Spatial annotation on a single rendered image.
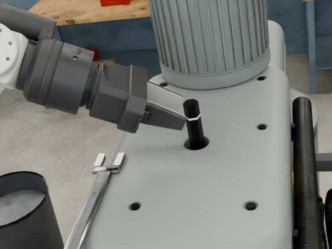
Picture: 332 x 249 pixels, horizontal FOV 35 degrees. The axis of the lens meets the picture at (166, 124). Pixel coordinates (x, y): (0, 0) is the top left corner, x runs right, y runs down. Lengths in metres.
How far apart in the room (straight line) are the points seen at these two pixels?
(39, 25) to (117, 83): 0.12
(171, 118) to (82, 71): 0.13
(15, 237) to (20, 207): 0.26
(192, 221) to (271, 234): 0.09
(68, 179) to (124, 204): 3.44
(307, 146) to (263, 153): 0.17
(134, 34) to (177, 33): 4.57
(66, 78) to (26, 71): 0.05
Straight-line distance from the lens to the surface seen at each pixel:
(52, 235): 3.07
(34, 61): 0.67
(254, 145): 0.73
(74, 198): 3.88
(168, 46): 0.88
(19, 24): 0.70
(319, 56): 4.73
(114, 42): 5.52
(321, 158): 1.13
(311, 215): 0.74
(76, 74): 0.66
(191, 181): 0.68
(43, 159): 4.43
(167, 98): 0.74
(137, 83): 0.69
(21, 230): 2.90
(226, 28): 0.84
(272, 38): 1.37
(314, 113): 1.41
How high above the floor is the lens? 2.31
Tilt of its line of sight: 31 degrees down
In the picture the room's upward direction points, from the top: 12 degrees counter-clockwise
